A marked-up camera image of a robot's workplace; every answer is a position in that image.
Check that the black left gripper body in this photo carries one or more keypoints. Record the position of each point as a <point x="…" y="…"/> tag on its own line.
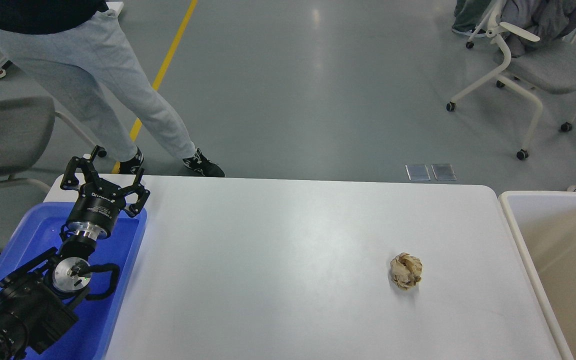
<point x="97" y="209"/>

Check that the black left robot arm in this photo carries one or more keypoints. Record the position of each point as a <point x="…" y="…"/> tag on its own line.
<point x="37" y="300"/>

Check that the grey chair on left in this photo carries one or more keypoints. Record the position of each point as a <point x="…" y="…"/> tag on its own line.
<point x="26" y="126"/>

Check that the person in grey sweatpants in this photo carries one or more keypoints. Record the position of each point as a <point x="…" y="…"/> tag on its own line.
<point x="74" y="47"/>

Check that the left metal floor plate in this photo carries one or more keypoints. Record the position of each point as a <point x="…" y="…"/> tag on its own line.
<point x="418" y="172"/>

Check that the metal floor plate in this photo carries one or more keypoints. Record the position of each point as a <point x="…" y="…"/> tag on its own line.
<point x="418" y="172"/>
<point x="443" y="172"/>

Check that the crumpled brown paper ball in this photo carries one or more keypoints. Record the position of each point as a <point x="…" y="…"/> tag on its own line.
<point x="406" y="271"/>

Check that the right metal floor plate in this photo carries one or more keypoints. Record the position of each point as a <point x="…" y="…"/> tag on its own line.
<point x="443" y="172"/>

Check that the person in dark green trousers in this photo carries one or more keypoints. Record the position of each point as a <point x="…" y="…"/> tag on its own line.
<point x="467" y="14"/>

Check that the beige plastic bin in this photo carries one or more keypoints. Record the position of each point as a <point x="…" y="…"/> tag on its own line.
<point x="543" y="224"/>

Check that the grey jacket on chair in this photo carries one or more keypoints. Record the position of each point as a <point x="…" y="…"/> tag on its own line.
<point x="548" y="19"/>

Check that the white grey office chair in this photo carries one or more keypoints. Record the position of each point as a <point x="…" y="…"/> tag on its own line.
<point x="551" y="69"/>

